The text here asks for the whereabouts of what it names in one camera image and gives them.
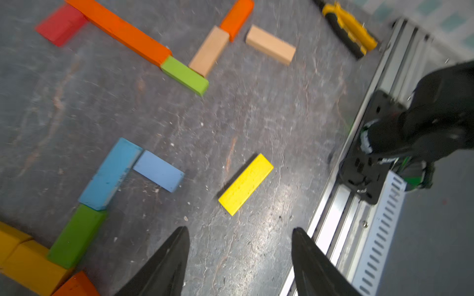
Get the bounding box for yellow-orange short block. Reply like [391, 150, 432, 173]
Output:
[1, 240, 73, 296]

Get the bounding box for red-orange block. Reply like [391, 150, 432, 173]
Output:
[65, 0, 125, 30]

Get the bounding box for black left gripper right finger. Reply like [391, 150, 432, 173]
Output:
[291, 228, 360, 296]

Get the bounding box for light blue short block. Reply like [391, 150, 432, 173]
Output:
[133, 150, 185, 192]

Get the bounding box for tan wooden long block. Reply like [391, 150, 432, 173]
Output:
[246, 25, 296, 65]

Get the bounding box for orange long block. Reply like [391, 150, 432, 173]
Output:
[53, 271, 100, 296]

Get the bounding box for lime green block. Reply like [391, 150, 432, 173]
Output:
[160, 56, 209, 96]

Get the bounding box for tan wooden short block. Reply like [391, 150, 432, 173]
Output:
[188, 26, 230, 78]

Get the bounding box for yellow handled pliers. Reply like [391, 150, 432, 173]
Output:
[314, 0, 378, 60]

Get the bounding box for yellow long block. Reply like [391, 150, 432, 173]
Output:
[218, 154, 274, 217]

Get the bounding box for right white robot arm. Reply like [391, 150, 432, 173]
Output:
[360, 61, 474, 189]

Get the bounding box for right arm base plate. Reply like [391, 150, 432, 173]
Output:
[338, 90, 405, 205]

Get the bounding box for green short block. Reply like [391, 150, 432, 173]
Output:
[47, 204, 107, 269]

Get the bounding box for red short block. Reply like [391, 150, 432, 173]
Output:
[35, 4, 88, 47]

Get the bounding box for light blue long block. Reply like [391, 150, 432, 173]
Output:
[79, 138, 143, 211]

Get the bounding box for yellow-orange long block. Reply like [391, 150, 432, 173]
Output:
[0, 222, 33, 265]

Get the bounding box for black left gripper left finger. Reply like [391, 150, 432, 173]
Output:
[116, 226, 190, 296]

